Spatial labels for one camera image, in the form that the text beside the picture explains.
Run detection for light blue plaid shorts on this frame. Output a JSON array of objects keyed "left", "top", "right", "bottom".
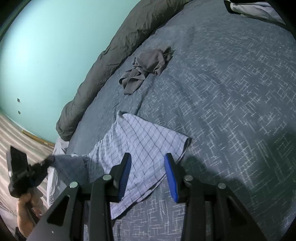
[{"left": 85, "top": 111, "right": 190, "bottom": 219}]

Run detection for white folded clothes stack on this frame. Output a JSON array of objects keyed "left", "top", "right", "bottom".
[{"left": 223, "top": 1, "right": 285, "bottom": 25}]

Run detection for person's left hand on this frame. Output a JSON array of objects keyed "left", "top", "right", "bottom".
[{"left": 16, "top": 188, "right": 46, "bottom": 238}]

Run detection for light grey sheet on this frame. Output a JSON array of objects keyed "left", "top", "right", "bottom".
[{"left": 46, "top": 137, "right": 78, "bottom": 207}]

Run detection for blue patterned bed cover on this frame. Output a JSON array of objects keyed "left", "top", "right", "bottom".
[{"left": 67, "top": 1, "right": 295, "bottom": 240}]

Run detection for dark grey garment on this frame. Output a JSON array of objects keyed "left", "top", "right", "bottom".
[{"left": 118, "top": 46, "right": 173, "bottom": 95}]

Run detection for dark grey rolled duvet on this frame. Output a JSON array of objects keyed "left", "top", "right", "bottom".
[{"left": 56, "top": 0, "right": 187, "bottom": 142}]

